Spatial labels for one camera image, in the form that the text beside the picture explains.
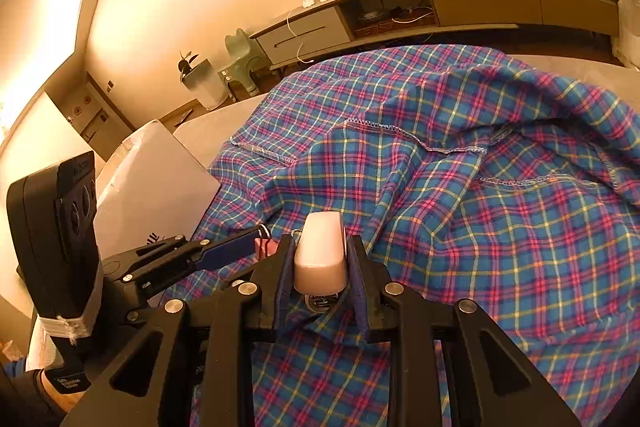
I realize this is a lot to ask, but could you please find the pink stapler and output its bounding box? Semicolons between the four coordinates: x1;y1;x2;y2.
293;212;349;315

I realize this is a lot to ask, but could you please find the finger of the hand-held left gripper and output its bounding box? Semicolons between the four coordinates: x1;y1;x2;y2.
124;227;262;282

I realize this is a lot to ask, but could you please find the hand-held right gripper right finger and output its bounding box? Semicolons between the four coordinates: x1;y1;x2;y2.
346;234;583;427

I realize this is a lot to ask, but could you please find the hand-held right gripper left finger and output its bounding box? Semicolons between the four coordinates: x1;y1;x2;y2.
60;234;298;427

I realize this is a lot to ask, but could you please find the green plastic chair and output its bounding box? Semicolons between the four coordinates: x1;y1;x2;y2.
217;28;266;98

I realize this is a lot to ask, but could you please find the white door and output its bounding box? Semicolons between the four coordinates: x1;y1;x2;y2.
45;72;136;162

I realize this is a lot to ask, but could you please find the white cardboard box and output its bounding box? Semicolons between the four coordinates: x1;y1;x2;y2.
25;119;221;373

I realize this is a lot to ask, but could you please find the white cable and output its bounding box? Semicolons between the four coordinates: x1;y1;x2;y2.
287;9;307;62

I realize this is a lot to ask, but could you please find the long grey media cabinet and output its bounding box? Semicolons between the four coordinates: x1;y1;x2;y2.
249;0;621;70

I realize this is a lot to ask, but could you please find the blue pink plaid cloth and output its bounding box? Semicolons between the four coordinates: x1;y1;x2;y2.
165;44;640;427

